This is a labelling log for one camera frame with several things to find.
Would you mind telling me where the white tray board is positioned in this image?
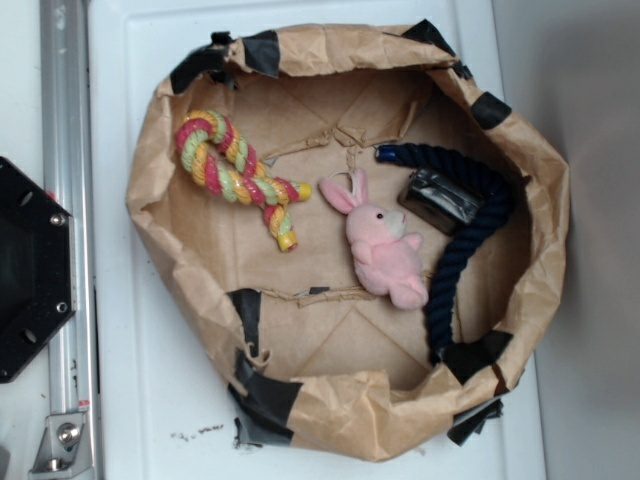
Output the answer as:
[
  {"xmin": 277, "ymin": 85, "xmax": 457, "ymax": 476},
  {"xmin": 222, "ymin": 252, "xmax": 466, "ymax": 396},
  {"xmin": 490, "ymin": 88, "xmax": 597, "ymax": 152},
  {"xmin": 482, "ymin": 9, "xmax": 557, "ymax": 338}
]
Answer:
[{"xmin": 88, "ymin": 1, "xmax": 546, "ymax": 479}]

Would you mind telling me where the dark blue twisted rope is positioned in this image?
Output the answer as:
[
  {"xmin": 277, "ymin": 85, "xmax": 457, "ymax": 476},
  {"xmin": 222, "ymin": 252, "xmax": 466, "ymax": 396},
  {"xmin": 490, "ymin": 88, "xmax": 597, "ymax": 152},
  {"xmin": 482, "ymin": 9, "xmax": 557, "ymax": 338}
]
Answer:
[{"xmin": 375, "ymin": 142, "xmax": 517, "ymax": 365}]

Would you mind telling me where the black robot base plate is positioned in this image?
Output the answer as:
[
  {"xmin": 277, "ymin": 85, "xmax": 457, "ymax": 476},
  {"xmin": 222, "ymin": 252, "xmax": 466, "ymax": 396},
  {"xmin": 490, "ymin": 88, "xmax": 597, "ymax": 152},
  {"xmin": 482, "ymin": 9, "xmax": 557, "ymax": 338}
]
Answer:
[{"xmin": 0, "ymin": 157, "xmax": 75, "ymax": 384}]

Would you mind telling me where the multicolored twisted rope toy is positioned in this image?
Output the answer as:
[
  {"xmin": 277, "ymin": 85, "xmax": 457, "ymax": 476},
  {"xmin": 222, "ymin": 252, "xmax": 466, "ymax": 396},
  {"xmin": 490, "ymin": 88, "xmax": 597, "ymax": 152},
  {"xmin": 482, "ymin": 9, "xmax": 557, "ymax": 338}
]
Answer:
[{"xmin": 175, "ymin": 110, "xmax": 312, "ymax": 252}]

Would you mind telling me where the metal corner bracket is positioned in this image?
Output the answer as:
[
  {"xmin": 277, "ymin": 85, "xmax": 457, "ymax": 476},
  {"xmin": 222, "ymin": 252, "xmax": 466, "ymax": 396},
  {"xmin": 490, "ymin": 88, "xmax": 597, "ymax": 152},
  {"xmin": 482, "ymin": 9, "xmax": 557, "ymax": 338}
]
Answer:
[{"xmin": 28, "ymin": 412, "xmax": 92, "ymax": 479}]

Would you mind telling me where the black tape-wrapped block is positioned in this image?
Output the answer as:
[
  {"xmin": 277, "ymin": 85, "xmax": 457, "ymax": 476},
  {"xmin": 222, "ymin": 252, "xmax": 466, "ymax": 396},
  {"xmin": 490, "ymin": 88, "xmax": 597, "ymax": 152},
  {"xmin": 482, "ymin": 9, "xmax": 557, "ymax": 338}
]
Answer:
[{"xmin": 397, "ymin": 167, "xmax": 485, "ymax": 236}]

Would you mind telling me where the aluminium extrusion rail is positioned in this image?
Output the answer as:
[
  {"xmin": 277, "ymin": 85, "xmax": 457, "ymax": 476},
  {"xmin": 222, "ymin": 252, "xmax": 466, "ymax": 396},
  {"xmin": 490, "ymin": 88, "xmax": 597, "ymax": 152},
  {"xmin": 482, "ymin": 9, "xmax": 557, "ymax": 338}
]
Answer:
[{"xmin": 38, "ymin": 0, "xmax": 105, "ymax": 480}]

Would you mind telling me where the pink plush bunny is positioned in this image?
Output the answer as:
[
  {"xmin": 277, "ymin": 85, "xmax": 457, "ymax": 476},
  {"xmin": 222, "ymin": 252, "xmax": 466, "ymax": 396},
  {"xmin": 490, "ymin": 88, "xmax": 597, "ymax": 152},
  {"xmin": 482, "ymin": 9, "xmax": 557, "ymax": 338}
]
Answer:
[{"xmin": 319, "ymin": 168, "xmax": 428, "ymax": 310}]

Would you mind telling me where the brown paper bag bin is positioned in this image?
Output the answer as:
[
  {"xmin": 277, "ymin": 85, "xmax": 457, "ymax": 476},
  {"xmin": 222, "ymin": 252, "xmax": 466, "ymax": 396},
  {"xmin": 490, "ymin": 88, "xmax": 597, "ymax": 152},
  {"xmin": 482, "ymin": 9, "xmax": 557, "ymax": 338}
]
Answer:
[{"xmin": 126, "ymin": 21, "xmax": 569, "ymax": 461}]

